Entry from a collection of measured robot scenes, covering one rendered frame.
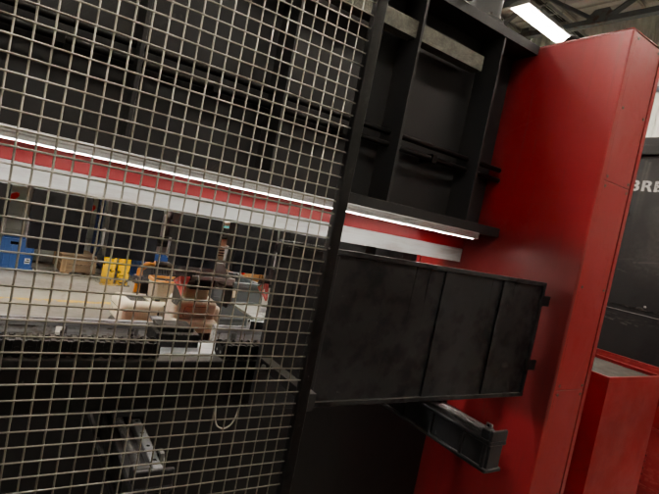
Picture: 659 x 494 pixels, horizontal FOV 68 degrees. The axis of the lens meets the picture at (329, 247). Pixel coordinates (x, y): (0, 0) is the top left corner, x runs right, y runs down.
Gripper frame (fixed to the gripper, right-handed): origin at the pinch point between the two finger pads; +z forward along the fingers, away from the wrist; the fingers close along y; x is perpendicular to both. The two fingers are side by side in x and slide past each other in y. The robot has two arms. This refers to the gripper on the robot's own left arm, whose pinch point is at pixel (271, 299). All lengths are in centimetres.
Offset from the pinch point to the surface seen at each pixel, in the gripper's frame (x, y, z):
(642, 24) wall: -40, 689, -471
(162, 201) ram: -53, -71, -15
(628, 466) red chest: -81, 135, 89
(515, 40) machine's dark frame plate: -118, 48, -83
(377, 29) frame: -138, -60, -20
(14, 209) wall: 554, -52, -250
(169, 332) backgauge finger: -58, -71, 27
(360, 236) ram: -58, 6, -12
